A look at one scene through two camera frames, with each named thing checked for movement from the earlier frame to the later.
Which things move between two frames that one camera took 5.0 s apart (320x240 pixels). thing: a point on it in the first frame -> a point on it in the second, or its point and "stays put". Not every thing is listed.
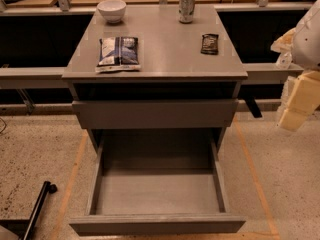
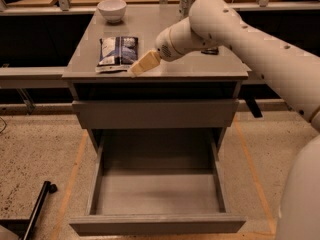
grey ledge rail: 253,71 stays put
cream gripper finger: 303,100 -> 164,49
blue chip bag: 117,54 stays put
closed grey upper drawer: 155,113 stays put
